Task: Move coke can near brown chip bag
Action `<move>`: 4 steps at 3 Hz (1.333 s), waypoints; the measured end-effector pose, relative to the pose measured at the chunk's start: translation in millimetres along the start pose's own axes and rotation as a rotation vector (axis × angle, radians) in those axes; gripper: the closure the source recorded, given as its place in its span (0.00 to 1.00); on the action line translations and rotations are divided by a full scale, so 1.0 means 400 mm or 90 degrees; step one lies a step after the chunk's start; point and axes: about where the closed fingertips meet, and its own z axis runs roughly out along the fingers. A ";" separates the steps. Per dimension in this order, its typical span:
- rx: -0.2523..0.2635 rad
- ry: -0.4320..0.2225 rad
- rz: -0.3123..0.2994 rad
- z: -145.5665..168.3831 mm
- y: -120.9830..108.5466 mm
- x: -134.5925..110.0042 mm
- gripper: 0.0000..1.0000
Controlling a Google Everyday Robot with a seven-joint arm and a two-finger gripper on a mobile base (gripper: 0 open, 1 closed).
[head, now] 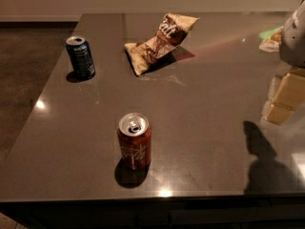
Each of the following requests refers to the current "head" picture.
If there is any green and white snack bag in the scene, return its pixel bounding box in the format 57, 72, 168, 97
259, 27, 283, 52

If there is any red coke can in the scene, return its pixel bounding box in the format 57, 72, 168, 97
117, 113, 152, 171

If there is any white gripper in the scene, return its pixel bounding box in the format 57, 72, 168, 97
262, 0, 305, 125

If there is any blue soda can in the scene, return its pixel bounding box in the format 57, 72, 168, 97
66, 35, 95, 80

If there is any brown chip bag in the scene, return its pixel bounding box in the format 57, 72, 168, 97
124, 13, 199, 76

